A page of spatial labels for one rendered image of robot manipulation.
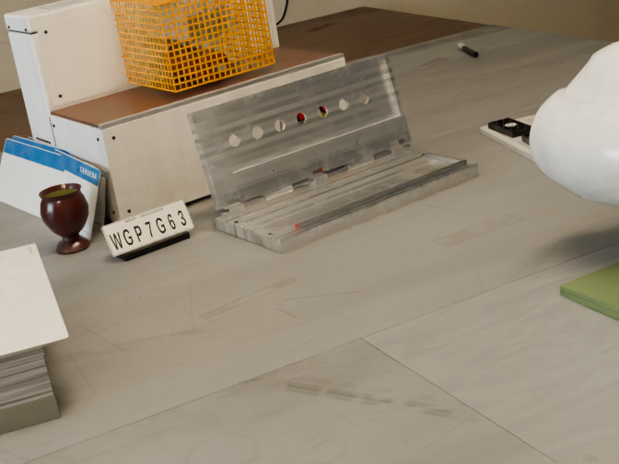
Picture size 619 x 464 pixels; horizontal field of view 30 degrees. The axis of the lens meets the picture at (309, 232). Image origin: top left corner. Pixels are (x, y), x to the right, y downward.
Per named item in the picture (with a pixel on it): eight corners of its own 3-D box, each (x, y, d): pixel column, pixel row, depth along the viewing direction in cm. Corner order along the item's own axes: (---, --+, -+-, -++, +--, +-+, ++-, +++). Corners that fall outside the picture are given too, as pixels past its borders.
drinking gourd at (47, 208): (75, 259, 200) (61, 199, 196) (40, 255, 204) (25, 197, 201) (107, 240, 206) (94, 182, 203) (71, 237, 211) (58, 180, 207)
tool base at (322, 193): (282, 253, 187) (278, 233, 186) (216, 228, 204) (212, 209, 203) (479, 176, 210) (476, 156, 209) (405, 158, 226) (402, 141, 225)
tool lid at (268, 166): (190, 112, 198) (185, 113, 199) (222, 217, 200) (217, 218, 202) (387, 52, 220) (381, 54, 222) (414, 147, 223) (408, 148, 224)
